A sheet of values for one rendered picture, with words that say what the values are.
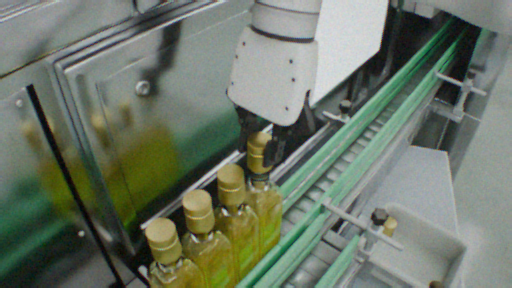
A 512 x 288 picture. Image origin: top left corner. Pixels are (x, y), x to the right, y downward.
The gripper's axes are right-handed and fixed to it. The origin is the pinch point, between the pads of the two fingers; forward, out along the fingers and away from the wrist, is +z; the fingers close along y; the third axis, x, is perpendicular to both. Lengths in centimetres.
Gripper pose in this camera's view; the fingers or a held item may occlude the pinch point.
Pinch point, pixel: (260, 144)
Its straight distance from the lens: 50.7
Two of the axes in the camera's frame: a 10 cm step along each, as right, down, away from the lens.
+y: 7.7, 4.2, -4.9
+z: -1.6, 8.6, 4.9
